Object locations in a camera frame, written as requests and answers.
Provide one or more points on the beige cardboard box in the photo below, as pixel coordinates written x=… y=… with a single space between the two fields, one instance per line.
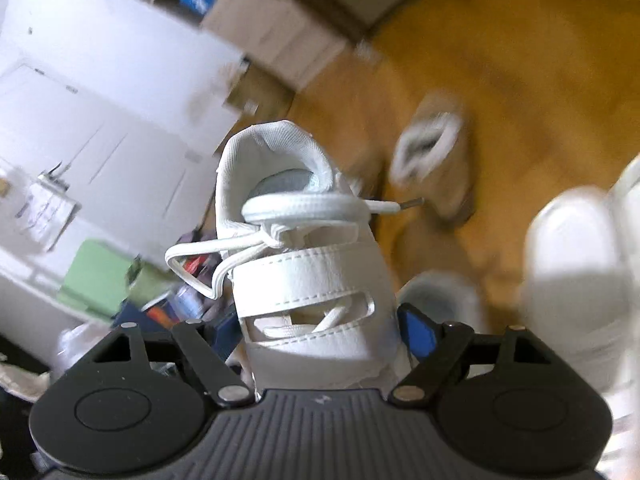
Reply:
x=275 y=30

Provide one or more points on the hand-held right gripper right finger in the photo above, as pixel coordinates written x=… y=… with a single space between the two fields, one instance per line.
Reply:
x=417 y=332

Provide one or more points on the tan fur-lined boot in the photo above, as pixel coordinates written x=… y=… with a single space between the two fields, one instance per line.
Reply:
x=450 y=175

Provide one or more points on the white plastic bag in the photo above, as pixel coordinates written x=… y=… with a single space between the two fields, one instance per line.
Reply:
x=70 y=345

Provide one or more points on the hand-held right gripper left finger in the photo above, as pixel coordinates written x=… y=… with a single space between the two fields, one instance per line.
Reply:
x=227 y=332

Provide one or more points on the green box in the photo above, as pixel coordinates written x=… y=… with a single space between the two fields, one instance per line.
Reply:
x=95 y=275

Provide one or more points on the white cabinet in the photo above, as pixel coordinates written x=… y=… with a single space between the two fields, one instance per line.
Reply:
x=115 y=110

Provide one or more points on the paper sheet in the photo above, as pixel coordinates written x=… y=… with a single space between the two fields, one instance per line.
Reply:
x=45 y=210

